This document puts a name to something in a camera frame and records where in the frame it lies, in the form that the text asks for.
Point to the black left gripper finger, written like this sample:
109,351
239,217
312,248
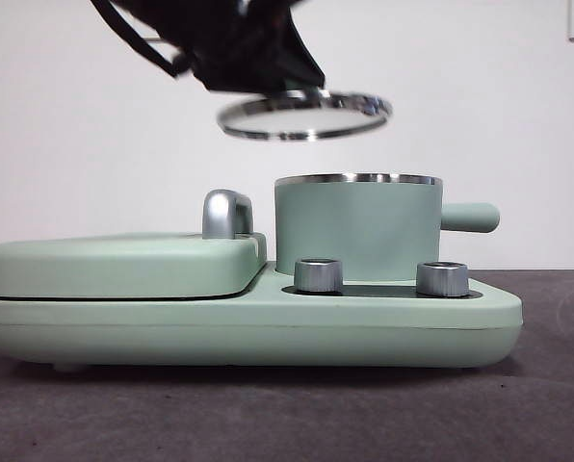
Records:
304,62
243,62

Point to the glass lid with green knob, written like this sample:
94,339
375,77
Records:
296,120

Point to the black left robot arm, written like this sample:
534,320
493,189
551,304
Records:
205,19

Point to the pale green steamer pot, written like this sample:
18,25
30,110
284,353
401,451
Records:
354,226

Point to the silver control knob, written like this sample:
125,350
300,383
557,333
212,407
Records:
318,276
442,279

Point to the pale green breakfast machine base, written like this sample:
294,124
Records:
268,332

